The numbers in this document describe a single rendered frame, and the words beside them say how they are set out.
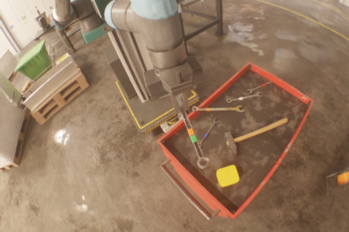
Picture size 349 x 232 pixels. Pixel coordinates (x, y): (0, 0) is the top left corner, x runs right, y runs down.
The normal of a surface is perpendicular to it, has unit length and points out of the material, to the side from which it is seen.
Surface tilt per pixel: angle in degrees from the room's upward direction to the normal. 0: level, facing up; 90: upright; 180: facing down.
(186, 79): 0
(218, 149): 0
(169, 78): 0
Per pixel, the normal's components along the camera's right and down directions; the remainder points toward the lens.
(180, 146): -0.18, -0.62
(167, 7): 0.62, 0.49
